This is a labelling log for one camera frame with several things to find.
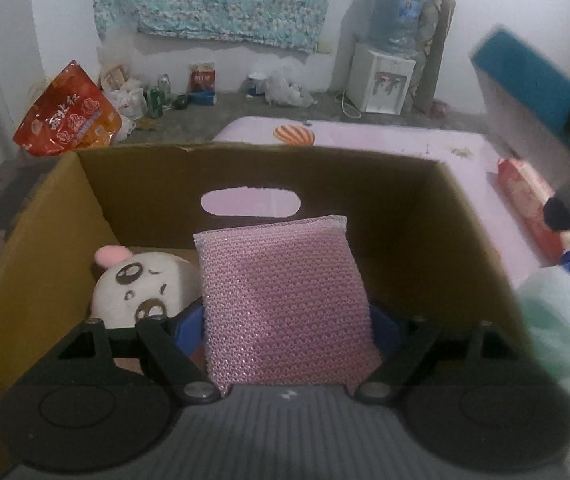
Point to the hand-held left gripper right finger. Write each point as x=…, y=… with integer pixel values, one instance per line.
x=382, y=332

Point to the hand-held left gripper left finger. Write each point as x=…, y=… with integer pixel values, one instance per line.
x=187, y=327

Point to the pink bunny plush toy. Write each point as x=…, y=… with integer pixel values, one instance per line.
x=135, y=285

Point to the pink mesh sponge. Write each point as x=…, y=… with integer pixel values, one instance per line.
x=285, y=305

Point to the brown cardboard box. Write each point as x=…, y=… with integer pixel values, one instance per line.
x=365, y=200

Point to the red tissue pack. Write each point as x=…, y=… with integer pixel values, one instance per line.
x=525, y=200

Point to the grey patterned folded mat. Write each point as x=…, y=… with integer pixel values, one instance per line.
x=435, y=50

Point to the white water dispenser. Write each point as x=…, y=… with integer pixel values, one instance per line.
x=377, y=80

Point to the green can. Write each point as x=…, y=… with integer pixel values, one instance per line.
x=155, y=101

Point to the blue tray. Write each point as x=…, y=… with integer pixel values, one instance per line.
x=202, y=98

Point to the crumpled white plastic bag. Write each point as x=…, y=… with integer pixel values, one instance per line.
x=127, y=97
x=287, y=89

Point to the clear plastic bottle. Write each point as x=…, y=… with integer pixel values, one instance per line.
x=164, y=89

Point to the red snack bag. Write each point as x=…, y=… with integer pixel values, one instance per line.
x=65, y=115

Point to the red box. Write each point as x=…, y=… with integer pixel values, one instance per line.
x=201, y=77

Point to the white cup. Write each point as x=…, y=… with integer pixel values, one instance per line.
x=256, y=85

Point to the wall socket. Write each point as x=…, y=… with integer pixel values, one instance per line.
x=323, y=47

